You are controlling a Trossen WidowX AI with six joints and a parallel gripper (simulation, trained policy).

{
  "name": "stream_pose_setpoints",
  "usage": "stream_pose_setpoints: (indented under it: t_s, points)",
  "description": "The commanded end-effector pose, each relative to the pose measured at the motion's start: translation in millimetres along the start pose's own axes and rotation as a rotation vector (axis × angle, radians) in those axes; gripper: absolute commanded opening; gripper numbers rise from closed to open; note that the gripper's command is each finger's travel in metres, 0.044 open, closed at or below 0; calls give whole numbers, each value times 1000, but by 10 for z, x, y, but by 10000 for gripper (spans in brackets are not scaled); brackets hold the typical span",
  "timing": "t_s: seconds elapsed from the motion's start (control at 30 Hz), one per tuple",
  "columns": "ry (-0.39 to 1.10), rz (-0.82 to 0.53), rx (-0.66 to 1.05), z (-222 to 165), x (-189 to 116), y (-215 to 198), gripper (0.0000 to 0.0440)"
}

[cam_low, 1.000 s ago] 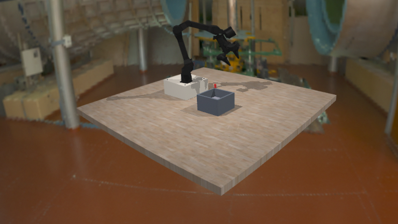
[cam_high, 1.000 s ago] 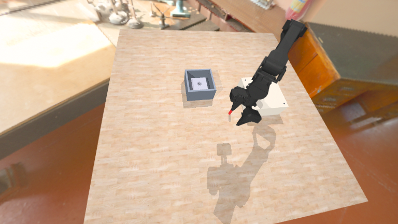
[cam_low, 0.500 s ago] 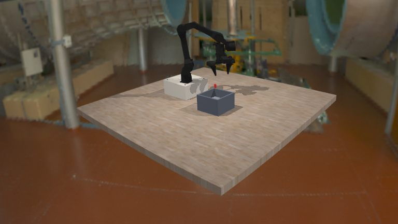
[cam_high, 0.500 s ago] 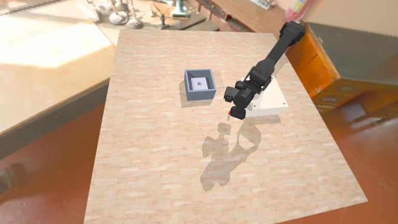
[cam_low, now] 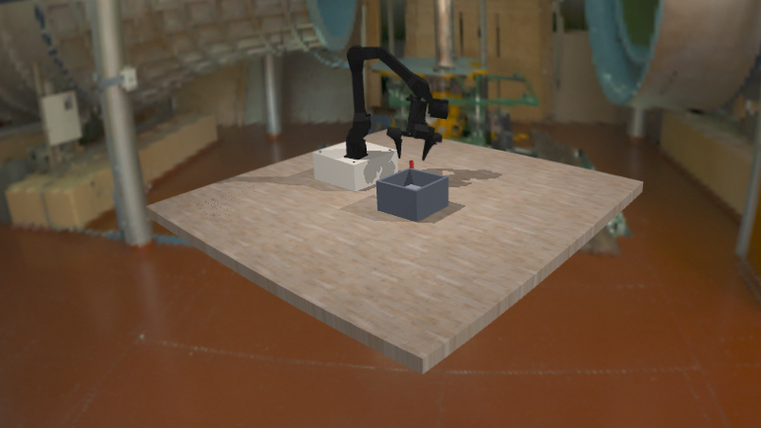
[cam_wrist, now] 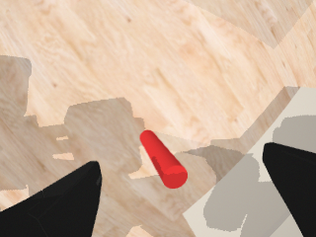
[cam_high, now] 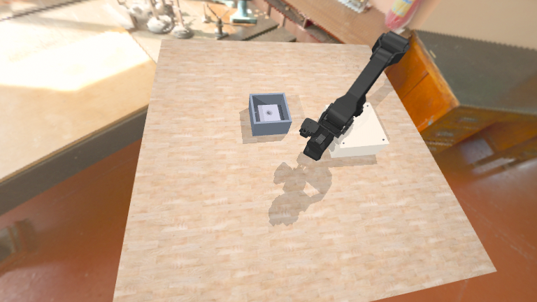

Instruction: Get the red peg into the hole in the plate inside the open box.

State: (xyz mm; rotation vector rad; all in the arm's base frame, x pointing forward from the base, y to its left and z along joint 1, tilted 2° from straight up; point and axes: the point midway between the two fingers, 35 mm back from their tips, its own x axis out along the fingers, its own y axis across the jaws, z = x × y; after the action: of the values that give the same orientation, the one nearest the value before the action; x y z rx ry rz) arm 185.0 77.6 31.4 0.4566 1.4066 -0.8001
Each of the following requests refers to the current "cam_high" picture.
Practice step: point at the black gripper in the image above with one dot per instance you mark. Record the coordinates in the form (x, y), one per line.
(308, 152)

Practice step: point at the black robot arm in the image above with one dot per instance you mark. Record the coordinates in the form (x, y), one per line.
(388, 50)

